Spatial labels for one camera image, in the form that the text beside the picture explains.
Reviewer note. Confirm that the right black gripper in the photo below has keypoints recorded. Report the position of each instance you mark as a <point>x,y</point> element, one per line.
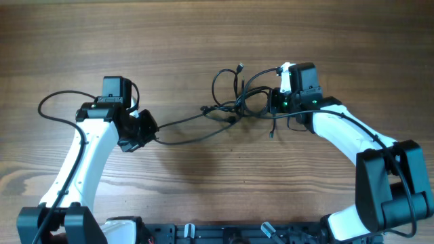
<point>276,106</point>

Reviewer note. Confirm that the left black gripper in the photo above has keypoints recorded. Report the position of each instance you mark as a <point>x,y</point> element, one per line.
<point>149,129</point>

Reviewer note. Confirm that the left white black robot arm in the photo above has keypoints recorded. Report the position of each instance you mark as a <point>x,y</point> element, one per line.
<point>65,212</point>

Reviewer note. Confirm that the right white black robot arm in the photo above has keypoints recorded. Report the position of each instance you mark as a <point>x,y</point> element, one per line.
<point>391,180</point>

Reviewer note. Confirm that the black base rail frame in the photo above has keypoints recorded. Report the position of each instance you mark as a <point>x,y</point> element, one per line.
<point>237,234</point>

